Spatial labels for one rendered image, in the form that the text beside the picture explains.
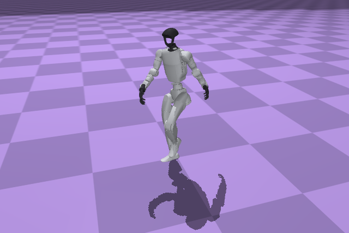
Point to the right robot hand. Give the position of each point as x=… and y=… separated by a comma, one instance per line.
x=142, y=90

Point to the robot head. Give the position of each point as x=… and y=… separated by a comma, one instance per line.
x=170, y=33

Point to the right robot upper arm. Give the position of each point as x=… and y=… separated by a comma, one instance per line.
x=157, y=63

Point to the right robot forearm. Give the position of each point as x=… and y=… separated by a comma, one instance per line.
x=148, y=80

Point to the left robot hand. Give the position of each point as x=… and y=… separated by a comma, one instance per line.
x=207, y=92

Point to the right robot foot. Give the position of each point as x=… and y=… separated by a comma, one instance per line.
x=167, y=158

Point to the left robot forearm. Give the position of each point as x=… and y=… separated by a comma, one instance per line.
x=201, y=79

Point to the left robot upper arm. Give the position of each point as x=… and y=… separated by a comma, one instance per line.
x=186, y=56

